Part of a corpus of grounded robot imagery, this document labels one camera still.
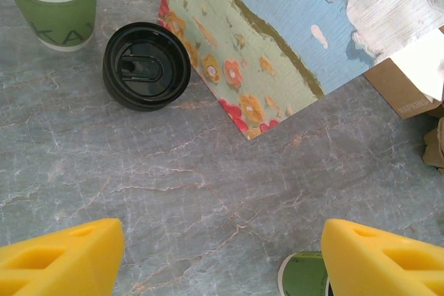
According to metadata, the brown cardboard napkin box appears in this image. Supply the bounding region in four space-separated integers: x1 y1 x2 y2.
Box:
362 25 444 120

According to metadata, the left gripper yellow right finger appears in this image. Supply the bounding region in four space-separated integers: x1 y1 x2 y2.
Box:
321 218 444 296

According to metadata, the painted paper gift bag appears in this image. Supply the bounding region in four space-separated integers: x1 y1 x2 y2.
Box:
157 0 444 141

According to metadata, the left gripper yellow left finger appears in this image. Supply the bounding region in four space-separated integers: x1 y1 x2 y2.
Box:
0 218 125 296

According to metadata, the white paper napkin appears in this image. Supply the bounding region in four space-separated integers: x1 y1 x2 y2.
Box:
388 27 444 103

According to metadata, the stack of white cups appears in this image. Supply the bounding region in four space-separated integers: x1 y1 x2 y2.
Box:
0 0 104 53

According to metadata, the brown pulp cup carrier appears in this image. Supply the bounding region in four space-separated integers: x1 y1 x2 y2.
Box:
421 101 444 175

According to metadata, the green paper coffee cup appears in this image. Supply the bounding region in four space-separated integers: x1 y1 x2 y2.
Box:
277 250 334 296

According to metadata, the stack of black plastic lids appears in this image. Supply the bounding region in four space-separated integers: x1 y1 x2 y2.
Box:
102 21 192 112

